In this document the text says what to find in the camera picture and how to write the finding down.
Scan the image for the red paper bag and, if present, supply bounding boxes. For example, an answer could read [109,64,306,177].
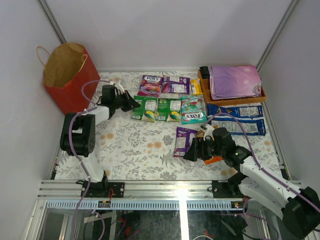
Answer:
[36,42,100,115]

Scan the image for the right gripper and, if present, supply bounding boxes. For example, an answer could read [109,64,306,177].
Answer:
[182,137,225,162]

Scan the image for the yellow snack packet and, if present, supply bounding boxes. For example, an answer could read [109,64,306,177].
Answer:
[190,78,203,96]

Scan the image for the orange Fox's candy bag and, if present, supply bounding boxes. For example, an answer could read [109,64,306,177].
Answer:
[196,130,223,165]

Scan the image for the green white snack packet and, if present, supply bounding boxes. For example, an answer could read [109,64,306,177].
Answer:
[180,96,207,125]

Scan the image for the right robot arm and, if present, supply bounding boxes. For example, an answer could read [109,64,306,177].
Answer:
[183,125,320,239]

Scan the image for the purple snack packet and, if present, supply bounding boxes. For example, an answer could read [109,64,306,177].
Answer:
[161,75,190,94]
[173,127,198,157]

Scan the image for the purple folded cloth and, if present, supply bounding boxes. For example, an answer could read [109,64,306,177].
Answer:
[208,65,262,100]

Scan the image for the wooden tray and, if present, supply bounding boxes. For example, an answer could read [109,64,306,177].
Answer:
[197,68,268,107]

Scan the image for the black items in tray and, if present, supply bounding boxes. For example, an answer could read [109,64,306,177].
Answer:
[199,66,210,80]

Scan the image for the aluminium rail frame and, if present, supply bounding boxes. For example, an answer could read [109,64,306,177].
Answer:
[24,180,242,240]

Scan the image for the blue chips bag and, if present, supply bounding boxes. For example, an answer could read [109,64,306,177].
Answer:
[207,104,267,136]

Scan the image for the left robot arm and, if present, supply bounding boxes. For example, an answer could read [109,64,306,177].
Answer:
[60,82,141,199]

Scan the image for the green yellow snack bag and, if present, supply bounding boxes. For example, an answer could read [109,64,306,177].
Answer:
[155,98,181,122]

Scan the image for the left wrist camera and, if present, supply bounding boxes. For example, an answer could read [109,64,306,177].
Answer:
[109,81,125,93]

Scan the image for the colourful snack packet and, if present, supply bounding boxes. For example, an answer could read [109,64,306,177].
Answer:
[137,75,164,98]

